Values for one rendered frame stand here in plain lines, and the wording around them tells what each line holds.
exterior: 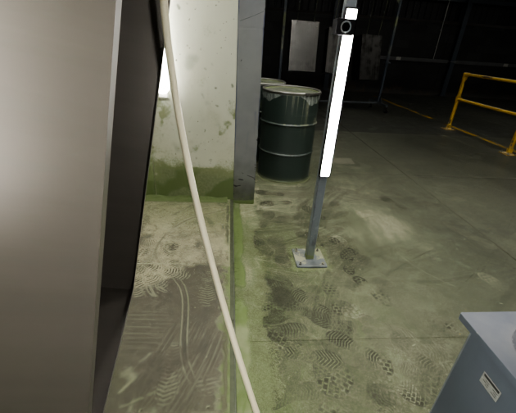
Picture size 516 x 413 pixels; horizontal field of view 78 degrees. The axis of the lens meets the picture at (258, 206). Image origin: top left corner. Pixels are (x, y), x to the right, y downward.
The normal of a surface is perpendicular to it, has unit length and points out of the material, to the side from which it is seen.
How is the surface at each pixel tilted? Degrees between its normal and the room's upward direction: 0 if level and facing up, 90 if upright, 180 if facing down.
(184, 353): 0
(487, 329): 0
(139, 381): 0
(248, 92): 90
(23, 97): 90
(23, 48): 90
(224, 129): 90
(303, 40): 81
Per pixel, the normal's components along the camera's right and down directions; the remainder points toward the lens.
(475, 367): -0.99, -0.02
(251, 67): 0.07, 0.46
